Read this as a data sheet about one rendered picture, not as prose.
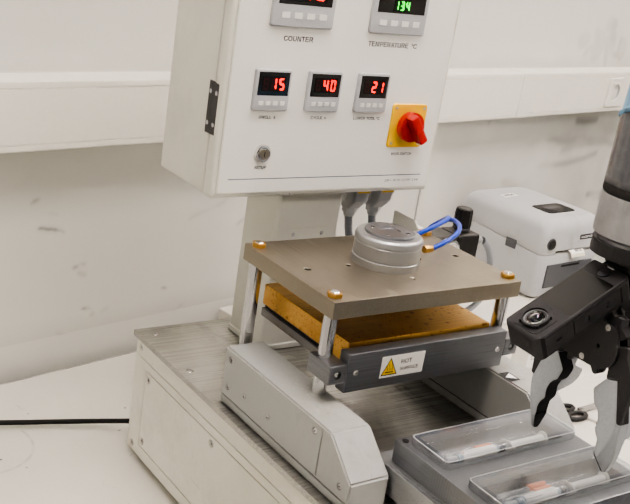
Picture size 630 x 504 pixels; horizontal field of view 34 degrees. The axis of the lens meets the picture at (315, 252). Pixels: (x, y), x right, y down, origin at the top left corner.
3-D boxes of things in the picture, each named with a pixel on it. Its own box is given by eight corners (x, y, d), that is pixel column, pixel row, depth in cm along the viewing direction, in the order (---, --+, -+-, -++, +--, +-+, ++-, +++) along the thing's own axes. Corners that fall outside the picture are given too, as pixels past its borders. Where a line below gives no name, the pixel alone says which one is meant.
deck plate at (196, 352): (133, 334, 135) (133, 327, 134) (346, 308, 155) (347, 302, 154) (335, 526, 100) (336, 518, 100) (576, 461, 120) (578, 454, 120)
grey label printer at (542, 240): (446, 261, 225) (461, 186, 219) (505, 252, 238) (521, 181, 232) (534, 303, 208) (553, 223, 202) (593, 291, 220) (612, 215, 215)
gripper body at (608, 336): (666, 373, 97) (701, 253, 93) (606, 385, 92) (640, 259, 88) (603, 340, 103) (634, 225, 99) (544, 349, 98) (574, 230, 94)
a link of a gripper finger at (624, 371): (642, 425, 92) (639, 327, 92) (631, 428, 91) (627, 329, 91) (600, 418, 96) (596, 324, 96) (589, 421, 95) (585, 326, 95)
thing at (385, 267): (208, 295, 125) (221, 193, 121) (404, 275, 143) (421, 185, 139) (321, 383, 107) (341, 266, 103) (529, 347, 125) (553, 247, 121)
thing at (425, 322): (260, 314, 122) (271, 239, 119) (403, 297, 135) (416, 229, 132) (344, 378, 109) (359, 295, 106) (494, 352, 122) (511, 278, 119)
